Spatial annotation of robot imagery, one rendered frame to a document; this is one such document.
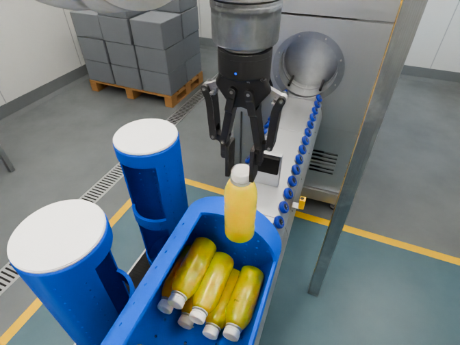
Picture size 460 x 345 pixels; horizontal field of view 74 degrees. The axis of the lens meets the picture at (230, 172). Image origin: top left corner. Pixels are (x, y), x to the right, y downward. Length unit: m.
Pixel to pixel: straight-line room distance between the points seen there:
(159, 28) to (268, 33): 3.07
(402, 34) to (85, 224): 1.11
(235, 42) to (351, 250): 2.05
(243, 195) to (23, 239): 0.75
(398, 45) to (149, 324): 1.03
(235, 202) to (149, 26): 3.06
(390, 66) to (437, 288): 1.62
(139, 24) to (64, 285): 2.93
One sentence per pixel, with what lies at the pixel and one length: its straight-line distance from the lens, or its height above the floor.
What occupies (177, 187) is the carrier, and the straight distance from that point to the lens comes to 1.47.
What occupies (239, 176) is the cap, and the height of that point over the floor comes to 1.42.
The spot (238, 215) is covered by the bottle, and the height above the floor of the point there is 1.33.
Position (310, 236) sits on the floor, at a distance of 2.32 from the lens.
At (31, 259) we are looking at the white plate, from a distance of 1.06.
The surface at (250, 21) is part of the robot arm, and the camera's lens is 0.40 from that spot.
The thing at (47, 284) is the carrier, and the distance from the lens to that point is 1.06.
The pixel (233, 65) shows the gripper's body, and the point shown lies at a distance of 0.42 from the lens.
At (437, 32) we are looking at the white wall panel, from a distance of 5.00.
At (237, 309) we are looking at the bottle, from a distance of 0.79.
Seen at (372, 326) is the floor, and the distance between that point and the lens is 2.09.
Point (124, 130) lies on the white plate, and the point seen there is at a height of 1.04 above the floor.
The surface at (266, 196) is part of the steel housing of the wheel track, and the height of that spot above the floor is 0.93.
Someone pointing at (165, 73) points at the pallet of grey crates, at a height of 0.40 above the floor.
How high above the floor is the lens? 1.78
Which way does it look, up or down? 41 degrees down
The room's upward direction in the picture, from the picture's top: straight up
